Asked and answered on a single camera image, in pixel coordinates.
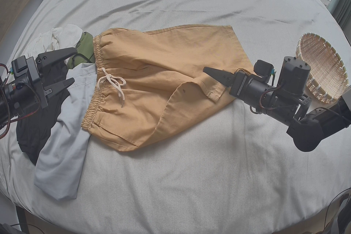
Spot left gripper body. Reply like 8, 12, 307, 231
5, 56, 49, 116

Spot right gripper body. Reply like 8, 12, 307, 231
229, 70, 275, 112

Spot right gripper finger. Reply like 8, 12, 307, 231
203, 66, 236, 88

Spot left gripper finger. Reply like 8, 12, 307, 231
44, 78, 76, 103
35, 47, 78, 74

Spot tan shorts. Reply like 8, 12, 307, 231
81, 24, 254, 152

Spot white garment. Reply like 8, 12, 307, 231
27, 24, 83, 56

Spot black garment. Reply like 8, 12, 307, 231
16, 61, 70, 166

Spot green garment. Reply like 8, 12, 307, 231
66, 32, 96, 69

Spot pale grey garment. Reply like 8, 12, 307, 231
33, 63, 96, 200

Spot round woven basket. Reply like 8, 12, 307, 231
296, 32, 349, 104

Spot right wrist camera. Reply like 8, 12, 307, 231
254, 60, 275, 82

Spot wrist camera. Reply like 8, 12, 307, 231
254, 60, 275, 82
11, 58, 30, 82

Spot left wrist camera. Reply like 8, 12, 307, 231
11, 58, 30, 82

